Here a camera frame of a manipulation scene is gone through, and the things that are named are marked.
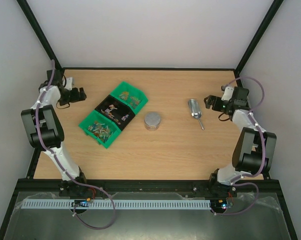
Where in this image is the silver metal scoop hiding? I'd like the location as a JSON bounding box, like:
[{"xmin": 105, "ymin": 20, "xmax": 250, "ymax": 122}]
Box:
[{"xmin": 187, "ymin": 98, "xmax": 205, "ymax": 130}]

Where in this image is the black bin with lollipops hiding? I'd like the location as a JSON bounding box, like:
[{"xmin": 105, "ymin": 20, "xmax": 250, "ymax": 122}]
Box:
[{"xmin": 95, "ymin": 95, "xmax": 136, "ymax": 131}]

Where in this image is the silver metal jar lid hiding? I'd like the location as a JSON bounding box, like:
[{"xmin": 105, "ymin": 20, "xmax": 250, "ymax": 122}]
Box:
[{"xmin": 144, "ymin": 111, "xmax": 161, "ymax": 125}]

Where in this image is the clear plastic candy jar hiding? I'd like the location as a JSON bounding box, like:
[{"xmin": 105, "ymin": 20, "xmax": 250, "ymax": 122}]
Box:
[{"xmin": 144, "ymin": 123, "xmax": 160, "ymax": 131}]

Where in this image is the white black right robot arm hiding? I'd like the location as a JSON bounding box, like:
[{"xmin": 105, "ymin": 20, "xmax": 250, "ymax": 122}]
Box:
[{"xmin": 203, "ymin": 95, "xmax": 277, "ymax": 196}]

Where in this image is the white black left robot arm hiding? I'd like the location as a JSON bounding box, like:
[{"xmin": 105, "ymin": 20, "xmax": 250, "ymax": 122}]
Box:
[{"xmin": 21, "ymin": 86, "xmax": 87, "ymax": 189}]

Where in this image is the right controller circuit board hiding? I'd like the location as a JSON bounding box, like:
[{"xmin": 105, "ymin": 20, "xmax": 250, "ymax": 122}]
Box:
[{"xmin": 211, "ymin": 197, "xmax": 234, "ymax": 209}]

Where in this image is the controller circuit board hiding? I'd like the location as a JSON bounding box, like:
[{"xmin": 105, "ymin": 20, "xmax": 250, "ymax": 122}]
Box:
[
  {"xmin": 211, "ymin": 197, "xmax": 234, "ymax": 209},
  {"xmin": 70, "ymin": 197, "xmax": 95, "ymax": 208}
]

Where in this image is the left controller circuit board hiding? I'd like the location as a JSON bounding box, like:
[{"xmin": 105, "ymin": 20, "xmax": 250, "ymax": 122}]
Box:
[{"xmin": 70, "ymin": 197, "xmax": 95, "ymax": 208}]

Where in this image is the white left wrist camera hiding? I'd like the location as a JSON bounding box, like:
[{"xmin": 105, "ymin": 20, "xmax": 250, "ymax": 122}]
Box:
[{"xmin": 64, "ymin": 77, "xmax": 75, "ymax": 91}]

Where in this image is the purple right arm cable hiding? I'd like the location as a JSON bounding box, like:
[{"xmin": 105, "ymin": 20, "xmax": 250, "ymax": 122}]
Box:
[{"xmin": 212, "ymin": 76, "xmax": 269, "ymax": 216}]

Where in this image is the black aluminium frame rail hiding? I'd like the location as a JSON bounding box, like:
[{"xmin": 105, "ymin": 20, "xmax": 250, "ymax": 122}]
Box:
[{"xmin": 15, "ymin": 177, "xmax": 281, "ymax": 198}]

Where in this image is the light blue slotted cable duct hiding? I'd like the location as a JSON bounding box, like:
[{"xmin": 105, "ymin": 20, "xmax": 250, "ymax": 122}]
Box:
[{"xmin": 21, "ymin": 199, "xmax": 211, "ymax": 210}]

